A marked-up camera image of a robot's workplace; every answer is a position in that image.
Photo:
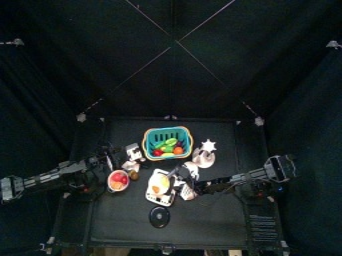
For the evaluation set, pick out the bowl with red fruit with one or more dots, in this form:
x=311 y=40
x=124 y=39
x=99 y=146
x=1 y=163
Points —
x=118 y=180

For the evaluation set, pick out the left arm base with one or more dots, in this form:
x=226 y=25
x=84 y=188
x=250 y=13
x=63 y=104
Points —
x=84 y=185

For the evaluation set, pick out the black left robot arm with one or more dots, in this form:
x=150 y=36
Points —
x=44 y=178

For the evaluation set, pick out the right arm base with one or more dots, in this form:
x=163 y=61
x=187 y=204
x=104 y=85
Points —
x=258 y=190

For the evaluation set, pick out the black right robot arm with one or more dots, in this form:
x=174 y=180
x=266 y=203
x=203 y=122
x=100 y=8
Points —
x=275 y=166

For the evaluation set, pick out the grey slim toy knife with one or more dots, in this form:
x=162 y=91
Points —
x=171 y=172

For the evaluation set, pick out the white toy stove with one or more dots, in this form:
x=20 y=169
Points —
x=155 y=199

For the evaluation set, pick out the brown and white bowl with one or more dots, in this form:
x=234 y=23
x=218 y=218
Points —
x=187 y=194

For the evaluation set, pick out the white box with black marks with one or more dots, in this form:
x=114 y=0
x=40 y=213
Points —
x=132 y=151

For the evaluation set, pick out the white round ladle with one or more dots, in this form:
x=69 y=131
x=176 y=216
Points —
x=192 y=166

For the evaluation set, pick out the teal basket with orange rim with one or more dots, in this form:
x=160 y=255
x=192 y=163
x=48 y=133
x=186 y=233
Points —
x=148 y=146

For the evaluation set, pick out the brown toy kiwi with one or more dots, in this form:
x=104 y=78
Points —
x=134 y=175

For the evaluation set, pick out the red toy tomato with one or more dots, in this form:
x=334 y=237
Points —
x=158 y=152

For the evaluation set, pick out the white pink round plate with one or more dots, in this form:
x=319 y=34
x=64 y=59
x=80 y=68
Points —
x=204 y=160

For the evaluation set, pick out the yellow toy vegetable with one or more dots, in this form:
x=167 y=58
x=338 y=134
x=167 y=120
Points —
x=167 y=154

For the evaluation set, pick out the toy pan with fried egg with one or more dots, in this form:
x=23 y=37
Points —
x=159 y=183

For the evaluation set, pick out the orange toy fruit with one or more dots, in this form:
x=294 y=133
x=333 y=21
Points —
x=178 y=150

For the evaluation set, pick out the green toy cucumber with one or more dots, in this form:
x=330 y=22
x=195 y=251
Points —
x=166 y=143

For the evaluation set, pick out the purple toy eggplant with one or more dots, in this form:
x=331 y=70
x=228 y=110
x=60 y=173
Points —
x=179 y=144

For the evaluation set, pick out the white star-shaped toy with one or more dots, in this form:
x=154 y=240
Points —
x=208 y=145

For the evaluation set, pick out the black round disc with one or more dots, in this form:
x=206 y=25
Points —
x=159 y=216

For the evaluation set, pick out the white printed label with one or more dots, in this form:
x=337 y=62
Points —
x=262 y=228

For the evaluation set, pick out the silver frame clamp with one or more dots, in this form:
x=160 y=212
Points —
x=80 y=117
x=16 y=42
x=259 y=121
x=333 y=44

